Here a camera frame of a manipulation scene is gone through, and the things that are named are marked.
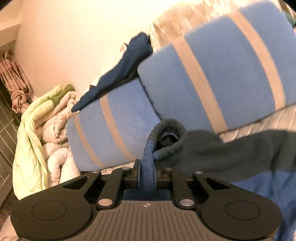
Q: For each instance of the navy folded garment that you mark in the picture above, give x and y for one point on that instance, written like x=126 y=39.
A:
x=137 y=50

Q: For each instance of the blue striped pillow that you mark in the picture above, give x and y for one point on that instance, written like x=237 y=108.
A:
x=227 y=73
x=113 y=130

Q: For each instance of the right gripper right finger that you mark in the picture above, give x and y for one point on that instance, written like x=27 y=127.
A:
x=176 y=183

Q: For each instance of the beige floral pillow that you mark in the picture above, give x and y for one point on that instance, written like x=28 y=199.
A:
x=185 y=16

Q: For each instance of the blue fleece jacket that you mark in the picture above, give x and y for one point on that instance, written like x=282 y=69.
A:
x=263 y=163

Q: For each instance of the beige quilted comforter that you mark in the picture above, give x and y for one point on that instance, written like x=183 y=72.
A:
x=60 y=163

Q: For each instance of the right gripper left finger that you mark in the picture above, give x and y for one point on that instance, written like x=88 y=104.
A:
x=115 y=184

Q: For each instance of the grey quilted bedspread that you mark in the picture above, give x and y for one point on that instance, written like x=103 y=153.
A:
x=282 y=120

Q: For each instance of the green blanket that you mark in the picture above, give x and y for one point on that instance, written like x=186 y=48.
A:
x=29 y=167

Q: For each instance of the left blue striped pillow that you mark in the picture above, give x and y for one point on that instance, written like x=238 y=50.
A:
x=113 y=130

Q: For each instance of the right blue striped pillow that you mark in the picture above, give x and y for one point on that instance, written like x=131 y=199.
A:
x=227 y=73

